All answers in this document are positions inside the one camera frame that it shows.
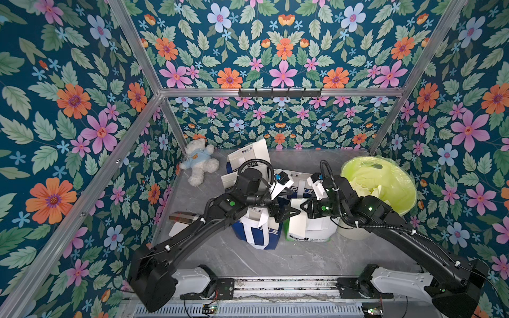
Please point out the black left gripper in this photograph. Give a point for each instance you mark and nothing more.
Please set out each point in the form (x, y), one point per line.
(277, 214)

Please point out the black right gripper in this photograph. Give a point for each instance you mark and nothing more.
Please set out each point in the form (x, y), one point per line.
(313, 209)

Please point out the white bag green top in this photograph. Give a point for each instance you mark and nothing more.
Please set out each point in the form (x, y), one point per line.
(301, 228)

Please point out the blue white tote bag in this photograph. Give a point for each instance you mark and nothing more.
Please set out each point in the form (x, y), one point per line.
(257, 150)
(258, 229)

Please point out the white trash bin green liner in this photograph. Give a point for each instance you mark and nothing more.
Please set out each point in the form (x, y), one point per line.
(383, 179)

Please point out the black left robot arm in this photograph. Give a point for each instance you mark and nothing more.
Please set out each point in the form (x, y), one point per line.
(155, 276)

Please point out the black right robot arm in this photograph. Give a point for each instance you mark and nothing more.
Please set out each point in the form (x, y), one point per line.
(452, 284)

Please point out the middle right blue white bag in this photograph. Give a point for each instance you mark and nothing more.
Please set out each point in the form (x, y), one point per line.
(300, 188)

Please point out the middle left blue white bag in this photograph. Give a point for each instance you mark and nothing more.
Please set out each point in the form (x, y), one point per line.
(229, 180)

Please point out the white teddy bear blue shirt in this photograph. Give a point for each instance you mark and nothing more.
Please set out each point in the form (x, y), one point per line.
(199, 159)

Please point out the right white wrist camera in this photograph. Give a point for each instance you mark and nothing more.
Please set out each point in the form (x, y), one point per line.
(316, 183)

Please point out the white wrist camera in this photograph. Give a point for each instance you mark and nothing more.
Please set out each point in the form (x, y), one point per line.
(316, 183)
(283, 181)

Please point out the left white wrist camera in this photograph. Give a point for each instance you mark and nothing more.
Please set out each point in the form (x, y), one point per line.
(283, 181)

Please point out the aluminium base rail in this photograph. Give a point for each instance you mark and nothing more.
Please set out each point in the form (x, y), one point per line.
(286, 296)

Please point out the black wall hook rail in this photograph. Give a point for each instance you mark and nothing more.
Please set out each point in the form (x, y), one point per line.
(280, 93)

